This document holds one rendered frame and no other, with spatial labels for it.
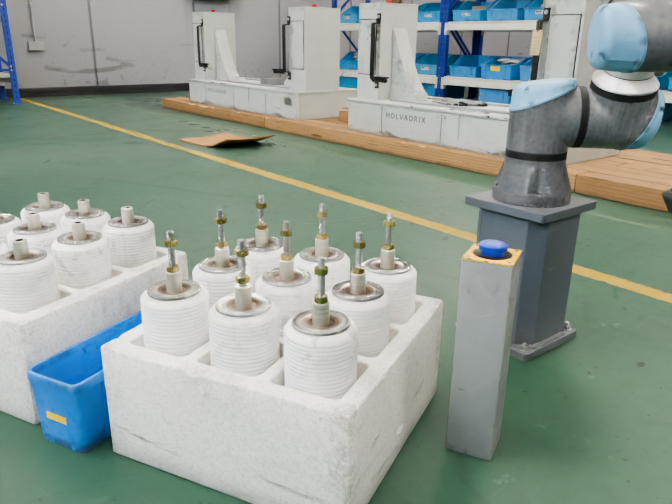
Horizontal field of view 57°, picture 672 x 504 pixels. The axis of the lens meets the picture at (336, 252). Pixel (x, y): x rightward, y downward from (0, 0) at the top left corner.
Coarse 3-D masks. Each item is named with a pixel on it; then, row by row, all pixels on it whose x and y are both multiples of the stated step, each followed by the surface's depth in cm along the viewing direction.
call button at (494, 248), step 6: (486, 240) 87; (492, 240) 87; (498, 240) 87; (480, 246) 86; (486, 246) 85; (492, 246) 85; (498, 246) 85; (504, 246) 85; (486, 252) 85; (492, 252) 85; (498, 252) 85; (504, 252) 85
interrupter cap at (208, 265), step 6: (210, 258) 101; (234, 258) 101; (204, 264) 98; (210, 264) 99; (234, 264) 99; (246, 264) 99; (204, 270) 96; (210, 270) 95; (216, 270) 96; (222, 270) 96; (228, 270) 96; (234, 270) 96
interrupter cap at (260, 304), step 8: (232, 296) 86; (256, 296) 86; (264, 296) 86; (216, 304) 83; (224, 304) 83; (232, 304) 84; (256, 304) 84; (264, 304) 84; (224, 312) 81; (232, 312) 81; (240, 312) 81; (248, 312) 81; (256, 312) 81; (264, 312) 82
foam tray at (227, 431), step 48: (432, 336) 102; (144, 384) 86; (192, 384) 82; (240, 384) 78; (384, 384) 82; (432, 384) 107; (144, 432) 89; (192, 432) 84; (240, 432) 80; (288, 432) 77; (336, 432) 73; (384, 432) 85; (192, 480) 87; (240, 480) 83; (288, 480) 79; (336, 480) 75
